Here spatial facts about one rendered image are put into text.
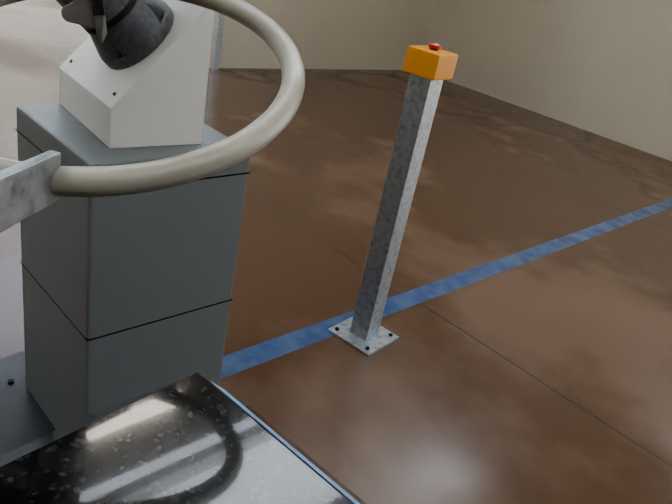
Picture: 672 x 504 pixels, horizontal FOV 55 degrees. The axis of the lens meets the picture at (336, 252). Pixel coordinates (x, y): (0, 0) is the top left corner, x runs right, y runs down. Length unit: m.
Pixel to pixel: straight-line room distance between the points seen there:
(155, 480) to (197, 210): 0.96
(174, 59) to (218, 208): 0.36
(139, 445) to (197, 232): 0.93
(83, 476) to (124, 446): 0.05
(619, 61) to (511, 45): 1.24
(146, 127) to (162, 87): 0.09
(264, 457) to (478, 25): 7.50
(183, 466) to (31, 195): 0.30
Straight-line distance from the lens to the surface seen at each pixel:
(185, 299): 1.66
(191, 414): 0.75
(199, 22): 1.48
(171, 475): 0.68
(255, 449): 0.71
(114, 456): 0.70
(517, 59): 7.71
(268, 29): 0.93
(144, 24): 1.48
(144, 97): 1.46
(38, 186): 0.66
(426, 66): 2.06
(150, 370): 1.73
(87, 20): 1.06
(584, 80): 7.34
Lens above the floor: 1.35
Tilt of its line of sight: 26 degrees down
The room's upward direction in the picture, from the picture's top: 12 degrees clockwise
